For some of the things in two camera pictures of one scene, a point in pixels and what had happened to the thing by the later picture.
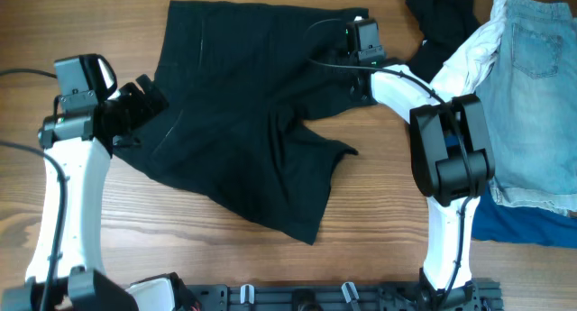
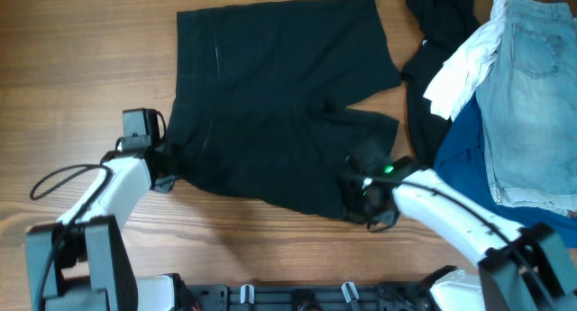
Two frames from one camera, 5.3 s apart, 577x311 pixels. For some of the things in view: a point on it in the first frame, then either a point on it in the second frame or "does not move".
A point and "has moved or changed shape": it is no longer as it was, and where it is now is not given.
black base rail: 484,297 does not move
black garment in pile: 447,15 does not move
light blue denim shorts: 530,94 does not move
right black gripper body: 344,59 -> 361,203
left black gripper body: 133,107 -> 168,176
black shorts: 238,79 has moved or changed shape
